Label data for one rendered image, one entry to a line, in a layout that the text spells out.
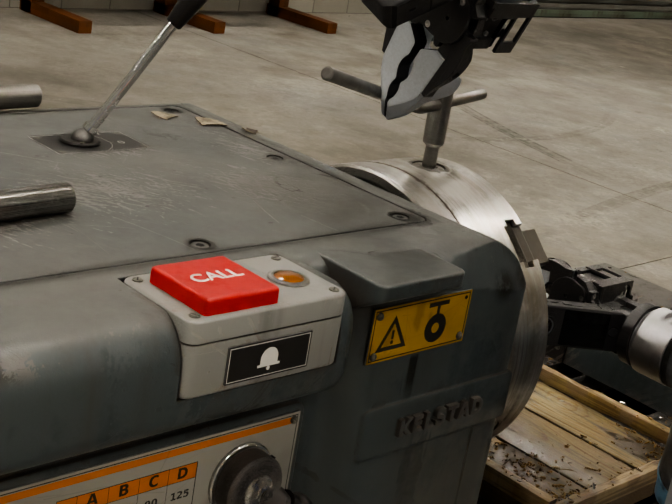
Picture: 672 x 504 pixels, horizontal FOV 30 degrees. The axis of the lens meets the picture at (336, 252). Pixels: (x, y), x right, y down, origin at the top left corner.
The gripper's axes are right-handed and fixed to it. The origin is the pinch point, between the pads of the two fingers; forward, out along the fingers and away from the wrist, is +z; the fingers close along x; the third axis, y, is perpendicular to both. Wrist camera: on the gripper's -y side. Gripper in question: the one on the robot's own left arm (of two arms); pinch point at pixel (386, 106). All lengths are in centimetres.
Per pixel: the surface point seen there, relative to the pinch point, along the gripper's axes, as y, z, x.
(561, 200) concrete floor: 410, 226, 178
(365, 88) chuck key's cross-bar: -3.3, -1.6, 0.6
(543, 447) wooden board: 37, 39, -19
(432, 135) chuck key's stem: 12.2, 6.1, 2.2
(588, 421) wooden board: 49, 40, -17
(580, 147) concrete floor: 516, 254, 239
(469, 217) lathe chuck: 10.5, 8.1, -7.4
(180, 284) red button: -35.1, -2.8, -18.5
